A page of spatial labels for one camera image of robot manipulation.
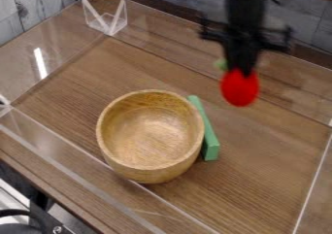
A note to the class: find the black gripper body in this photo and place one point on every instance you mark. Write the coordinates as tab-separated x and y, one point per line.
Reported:
268	35

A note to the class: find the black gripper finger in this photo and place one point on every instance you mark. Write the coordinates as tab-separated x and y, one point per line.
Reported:
251	62
235	58

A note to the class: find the red felt strawberry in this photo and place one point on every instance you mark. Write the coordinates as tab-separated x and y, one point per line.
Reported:
239	89

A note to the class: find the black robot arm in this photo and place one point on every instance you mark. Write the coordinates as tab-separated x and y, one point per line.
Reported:
239	11

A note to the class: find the green rectangular block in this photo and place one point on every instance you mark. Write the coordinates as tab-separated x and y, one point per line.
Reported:
211	145

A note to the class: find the wooden bowl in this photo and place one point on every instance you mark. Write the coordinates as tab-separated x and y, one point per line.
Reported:
150	133

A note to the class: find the black metal bracket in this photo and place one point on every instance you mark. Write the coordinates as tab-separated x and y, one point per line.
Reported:
42	220

